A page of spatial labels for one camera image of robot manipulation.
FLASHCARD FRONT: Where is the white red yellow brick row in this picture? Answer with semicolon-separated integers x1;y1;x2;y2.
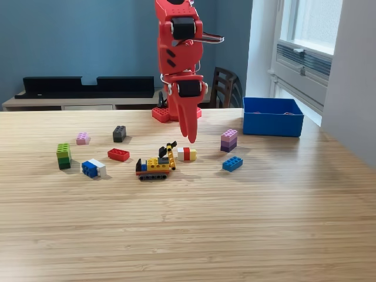
177;146;198;162

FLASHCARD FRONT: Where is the blue white brick block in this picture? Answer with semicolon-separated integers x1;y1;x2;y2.
80;158;107;179

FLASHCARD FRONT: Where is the blue plastic bin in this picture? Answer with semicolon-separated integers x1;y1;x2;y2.
242;96;305;138

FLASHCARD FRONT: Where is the dark wooden chair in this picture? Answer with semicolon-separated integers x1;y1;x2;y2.
209;66;243;109

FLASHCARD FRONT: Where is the purple brick stack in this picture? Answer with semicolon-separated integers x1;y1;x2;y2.
220;129;239;153

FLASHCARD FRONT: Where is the yellow toy digger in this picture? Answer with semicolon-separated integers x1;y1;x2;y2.
135;140;178;182

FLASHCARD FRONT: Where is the blue brick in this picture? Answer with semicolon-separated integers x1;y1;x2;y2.
221;156;244;173

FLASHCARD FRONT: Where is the dark grey brick stack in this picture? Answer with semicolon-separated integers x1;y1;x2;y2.
112;125;127;143

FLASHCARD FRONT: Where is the red flat brick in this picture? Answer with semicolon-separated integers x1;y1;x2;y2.
107;147;130;162

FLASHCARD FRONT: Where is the green brick stack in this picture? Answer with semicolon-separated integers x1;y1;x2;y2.
56;142;72;170

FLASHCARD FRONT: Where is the grey window vent grille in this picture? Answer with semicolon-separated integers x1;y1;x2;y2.
276;43;333;78

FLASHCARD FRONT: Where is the pale wooden sideboard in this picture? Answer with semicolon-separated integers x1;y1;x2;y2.
1;86;220;112

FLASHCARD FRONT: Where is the thin robot motor cable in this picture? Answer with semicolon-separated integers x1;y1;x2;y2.
202;30;225;45

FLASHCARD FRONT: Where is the white window frame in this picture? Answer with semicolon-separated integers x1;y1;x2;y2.
276;0;344;56

